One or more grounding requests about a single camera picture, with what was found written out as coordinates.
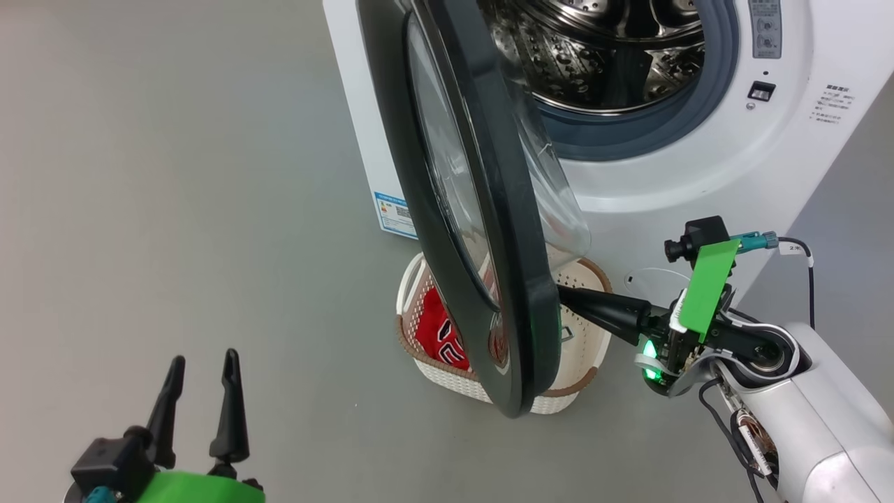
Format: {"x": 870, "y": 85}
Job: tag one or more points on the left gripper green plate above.
{"x": 195, "y": 489}

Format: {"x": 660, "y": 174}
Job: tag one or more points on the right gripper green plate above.
{"x": 705, "y": 293}

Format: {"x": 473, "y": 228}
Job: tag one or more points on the black round glass washer door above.
{"x": 517, "y": 209}

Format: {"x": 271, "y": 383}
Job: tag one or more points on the red jersey black lettering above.
{"x": 440, "y": 335}

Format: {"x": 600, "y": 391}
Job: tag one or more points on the white front-load washing machine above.
{"x": 698, "y": 181}

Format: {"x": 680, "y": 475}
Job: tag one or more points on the cream laundry basket brown rim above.
{"x": 587, "y": 342}

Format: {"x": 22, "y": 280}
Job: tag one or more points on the blue energy label sticker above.
{"x": 391, "y": 213}

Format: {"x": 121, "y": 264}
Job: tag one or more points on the grey warning sticker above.
{"x": 765, "y": 28}

